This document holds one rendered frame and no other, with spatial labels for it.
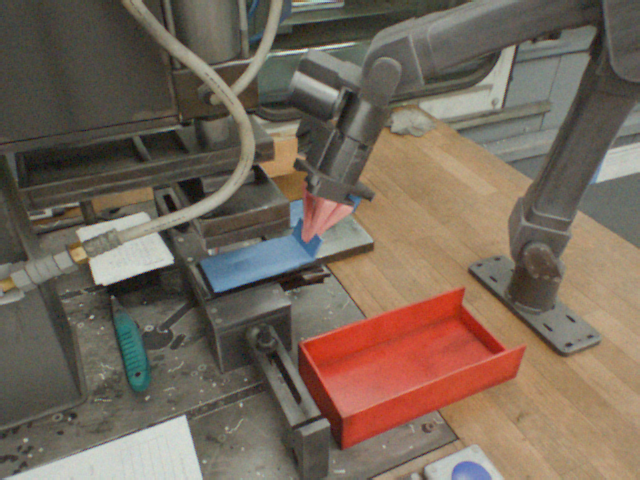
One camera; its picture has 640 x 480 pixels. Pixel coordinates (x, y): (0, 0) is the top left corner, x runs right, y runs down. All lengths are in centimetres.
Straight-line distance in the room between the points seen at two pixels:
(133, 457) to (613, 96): 65
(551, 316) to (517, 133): 99
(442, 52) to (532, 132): 117
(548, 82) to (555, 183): 104
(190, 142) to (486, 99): 110
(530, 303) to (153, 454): 53
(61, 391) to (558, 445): 57
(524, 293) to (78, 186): 59
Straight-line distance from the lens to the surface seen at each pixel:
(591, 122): 72
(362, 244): 91
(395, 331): 77
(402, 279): 88
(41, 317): 67
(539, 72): 173
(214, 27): 58
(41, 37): 53
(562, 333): 85
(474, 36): 67
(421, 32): 66
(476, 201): 109
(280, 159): 112
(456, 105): 156
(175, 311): 84
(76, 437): 74
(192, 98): 59
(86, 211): 95
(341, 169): 71
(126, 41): 54
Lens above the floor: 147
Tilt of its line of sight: 38 degrees down
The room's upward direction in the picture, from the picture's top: straight up
